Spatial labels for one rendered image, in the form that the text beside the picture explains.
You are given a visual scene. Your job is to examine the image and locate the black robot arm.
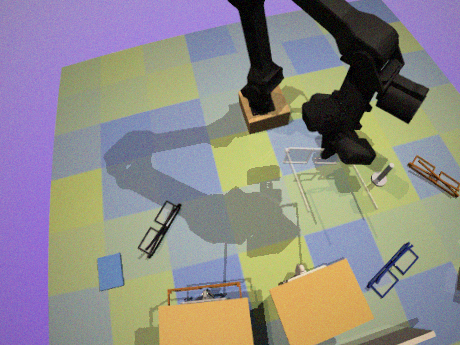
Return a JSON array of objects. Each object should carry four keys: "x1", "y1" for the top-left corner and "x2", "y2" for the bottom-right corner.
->
[{"x1": 227, "y1": 0, "x2": 430, "y2": 135}]

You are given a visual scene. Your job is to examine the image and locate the black-framed clear glasses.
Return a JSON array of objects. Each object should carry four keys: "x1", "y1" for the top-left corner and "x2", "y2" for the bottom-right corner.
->
[{"x1": 138, "y1": 201, "x2": 181, "y2": 259}]

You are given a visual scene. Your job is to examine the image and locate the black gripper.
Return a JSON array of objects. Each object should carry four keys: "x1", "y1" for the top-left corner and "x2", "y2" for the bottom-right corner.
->
[{"x1": 321, "y1": 88, "x2": 377, "y2": 165}]

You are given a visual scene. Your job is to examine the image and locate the blue flat slab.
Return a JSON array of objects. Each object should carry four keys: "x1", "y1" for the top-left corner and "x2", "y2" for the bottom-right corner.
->
[{"x1": 97, "y1": 253, "x2": 124, "y2": 291}]

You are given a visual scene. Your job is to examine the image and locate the dark brown flat panel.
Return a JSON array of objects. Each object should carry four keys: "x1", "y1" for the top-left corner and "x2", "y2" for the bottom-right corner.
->
[{"x1": 358, "y1": 327, "x2": 436, "y2": 345}]

